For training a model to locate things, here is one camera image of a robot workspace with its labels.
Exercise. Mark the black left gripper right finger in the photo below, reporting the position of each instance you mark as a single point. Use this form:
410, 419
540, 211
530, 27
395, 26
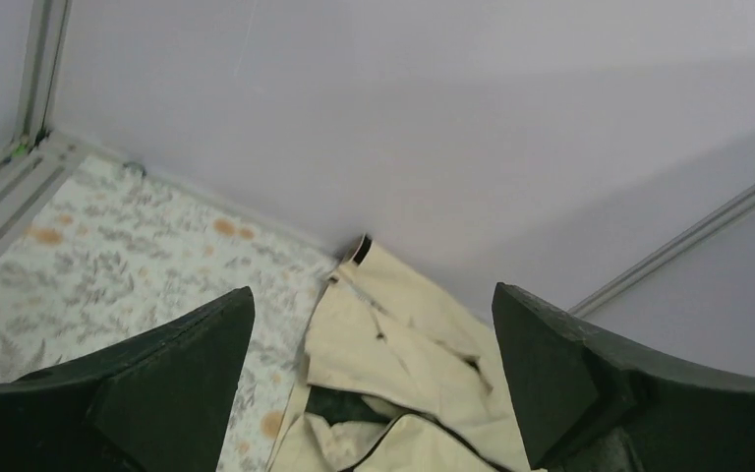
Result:
587, 399

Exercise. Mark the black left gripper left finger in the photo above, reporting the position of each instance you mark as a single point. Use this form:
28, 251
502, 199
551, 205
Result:
158, 401

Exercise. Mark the beige zip jacket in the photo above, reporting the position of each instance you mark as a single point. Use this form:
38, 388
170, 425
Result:
397, 376

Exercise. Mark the floral patterned table mat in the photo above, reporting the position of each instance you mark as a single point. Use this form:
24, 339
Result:
112, 255

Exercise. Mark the aluminium frame right post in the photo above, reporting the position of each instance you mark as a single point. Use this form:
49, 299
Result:
686, 241

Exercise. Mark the aluminium frame post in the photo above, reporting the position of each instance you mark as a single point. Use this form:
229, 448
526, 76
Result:
35, 159
686, 241

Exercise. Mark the aluminium frame left post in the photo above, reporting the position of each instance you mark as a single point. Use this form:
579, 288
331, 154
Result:
35, 159

